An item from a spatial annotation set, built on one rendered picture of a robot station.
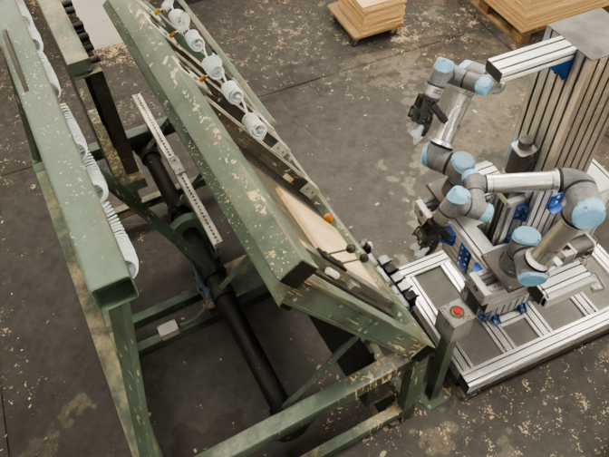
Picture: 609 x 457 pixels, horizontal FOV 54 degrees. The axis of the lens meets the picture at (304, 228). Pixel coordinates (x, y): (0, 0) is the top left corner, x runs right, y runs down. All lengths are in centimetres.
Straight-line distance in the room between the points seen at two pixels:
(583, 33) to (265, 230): 139
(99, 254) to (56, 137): 46
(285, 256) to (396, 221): 264
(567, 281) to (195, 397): 213
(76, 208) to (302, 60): 425
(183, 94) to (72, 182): 74
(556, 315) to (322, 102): 260
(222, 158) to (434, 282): 209
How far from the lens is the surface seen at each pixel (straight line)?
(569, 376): 393
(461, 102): 301
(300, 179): 312
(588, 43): 248
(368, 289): 263
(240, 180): 195
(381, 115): 511
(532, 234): 277
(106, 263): 150
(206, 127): 215
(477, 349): 362
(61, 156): 180
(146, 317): 383
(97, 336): 312
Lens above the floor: 335
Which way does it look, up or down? 52 degrees down
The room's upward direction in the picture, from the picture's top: 4 degrees counter-clockwise
